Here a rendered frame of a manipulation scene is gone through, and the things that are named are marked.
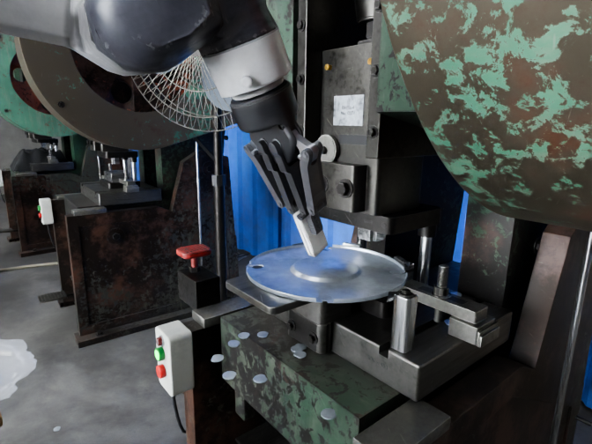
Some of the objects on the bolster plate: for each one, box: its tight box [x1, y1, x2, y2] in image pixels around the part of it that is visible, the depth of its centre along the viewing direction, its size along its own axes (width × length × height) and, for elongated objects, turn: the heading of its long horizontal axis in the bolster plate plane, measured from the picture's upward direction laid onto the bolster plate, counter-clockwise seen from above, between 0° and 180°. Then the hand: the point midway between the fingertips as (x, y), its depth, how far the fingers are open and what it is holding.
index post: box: [390, 289, 418, 353], centre depth 63 cm, size 3×3×10 cm
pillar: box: [417, 237, 433, 285], centre depth 80 cm, size 2×2×14 cm
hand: (311, 230), depth 57 cm, fingers closed
